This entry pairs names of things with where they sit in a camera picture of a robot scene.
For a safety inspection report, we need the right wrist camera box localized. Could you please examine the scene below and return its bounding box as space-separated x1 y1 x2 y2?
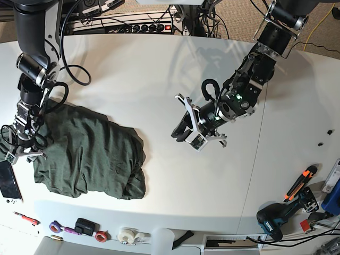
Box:
5 151 18 165

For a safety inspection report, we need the red tape roll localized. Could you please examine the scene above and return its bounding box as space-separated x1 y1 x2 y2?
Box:
95 231 109 243

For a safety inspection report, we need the blue box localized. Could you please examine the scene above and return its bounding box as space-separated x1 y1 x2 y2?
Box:
321 181 340 216

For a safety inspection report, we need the white translucent cup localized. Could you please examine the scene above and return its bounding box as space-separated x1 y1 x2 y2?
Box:
151 228 175 255

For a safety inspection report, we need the orange black utility knife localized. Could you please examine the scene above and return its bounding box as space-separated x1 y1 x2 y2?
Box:
283 165 318 203

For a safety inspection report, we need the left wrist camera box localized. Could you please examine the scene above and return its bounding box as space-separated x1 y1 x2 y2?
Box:
185 132 208 152

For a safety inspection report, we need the clear tape dispenser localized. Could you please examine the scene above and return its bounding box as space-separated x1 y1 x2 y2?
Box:
116 228 151 245

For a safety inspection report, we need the yellow cable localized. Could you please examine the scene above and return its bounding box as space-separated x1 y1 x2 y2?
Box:
303 5 336 52

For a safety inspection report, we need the teal black cordless drill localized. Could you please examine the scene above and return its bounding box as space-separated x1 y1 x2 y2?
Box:
256 187 319 242

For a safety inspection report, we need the purple tape roll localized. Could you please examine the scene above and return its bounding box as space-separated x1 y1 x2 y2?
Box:
49 220 63 233

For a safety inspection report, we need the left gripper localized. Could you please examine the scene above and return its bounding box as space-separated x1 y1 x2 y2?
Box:
171 93 227 148

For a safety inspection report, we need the white power strip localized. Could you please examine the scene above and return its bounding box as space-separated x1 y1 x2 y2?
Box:
65 8 187 35

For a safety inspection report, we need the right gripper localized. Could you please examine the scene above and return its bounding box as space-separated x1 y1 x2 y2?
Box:
10 102 47 159

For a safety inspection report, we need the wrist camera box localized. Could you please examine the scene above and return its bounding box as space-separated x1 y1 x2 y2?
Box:
185 132 208 152
5 151 18 165

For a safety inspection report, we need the black action camera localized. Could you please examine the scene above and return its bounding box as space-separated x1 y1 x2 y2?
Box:
74 218 96 236

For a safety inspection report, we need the black tablet with white frame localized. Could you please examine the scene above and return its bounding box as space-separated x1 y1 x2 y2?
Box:
1 160 22 203

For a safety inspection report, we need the dark green t-shirt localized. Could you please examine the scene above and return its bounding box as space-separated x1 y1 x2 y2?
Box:
0 103 147 200

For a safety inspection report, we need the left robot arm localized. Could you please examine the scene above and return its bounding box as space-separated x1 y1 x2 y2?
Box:
171 1 320 151

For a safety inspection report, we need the red handled screwdriver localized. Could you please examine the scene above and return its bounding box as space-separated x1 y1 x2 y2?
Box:
13 211 40 226

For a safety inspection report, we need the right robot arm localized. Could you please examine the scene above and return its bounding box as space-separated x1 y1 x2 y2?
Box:
5 1 63 164

